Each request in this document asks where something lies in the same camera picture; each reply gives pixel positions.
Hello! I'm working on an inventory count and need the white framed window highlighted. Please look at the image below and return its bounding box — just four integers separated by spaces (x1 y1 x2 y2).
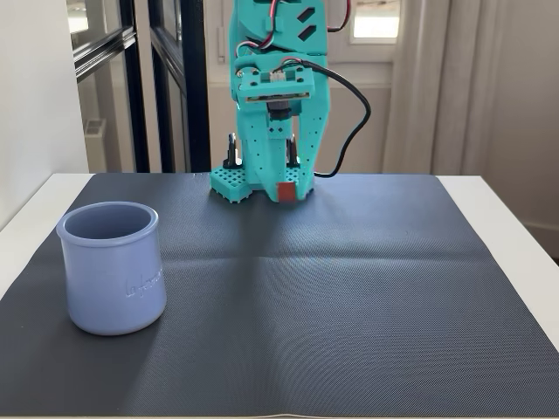
327 0 401 45

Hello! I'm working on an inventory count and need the wrist camera module teal mount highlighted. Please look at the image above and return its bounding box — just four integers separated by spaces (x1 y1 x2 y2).
235 60 316 122

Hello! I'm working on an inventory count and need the black table clamp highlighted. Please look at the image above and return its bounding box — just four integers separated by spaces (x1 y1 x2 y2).
286 134 302 169
222 132 244 170

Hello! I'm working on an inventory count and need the black metal door frame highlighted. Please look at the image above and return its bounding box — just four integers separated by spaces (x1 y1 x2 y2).
72 0 211 174

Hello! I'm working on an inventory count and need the red black servo wire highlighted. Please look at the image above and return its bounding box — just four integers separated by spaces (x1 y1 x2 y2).
237 0 286 58
327 0 353 32

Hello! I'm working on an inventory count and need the black camera cable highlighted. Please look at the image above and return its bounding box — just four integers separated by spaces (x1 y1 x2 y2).
300 60 373 179

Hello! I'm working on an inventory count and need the teal perforated robot base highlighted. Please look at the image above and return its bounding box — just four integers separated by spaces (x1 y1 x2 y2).
209 165 315 206

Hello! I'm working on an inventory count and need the white curtain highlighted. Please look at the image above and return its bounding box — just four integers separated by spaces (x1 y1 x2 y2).
383 0 559 176

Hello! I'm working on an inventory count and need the teal gripper with servo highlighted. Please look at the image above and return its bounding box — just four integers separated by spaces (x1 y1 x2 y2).
234 47 331 204

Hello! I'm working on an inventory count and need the dark grey textured mat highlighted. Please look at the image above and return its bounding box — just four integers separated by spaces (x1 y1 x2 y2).
0 172 552 419

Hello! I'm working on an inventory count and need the blue ceramic pot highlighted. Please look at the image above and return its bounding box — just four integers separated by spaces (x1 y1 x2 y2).
56 201 169 337

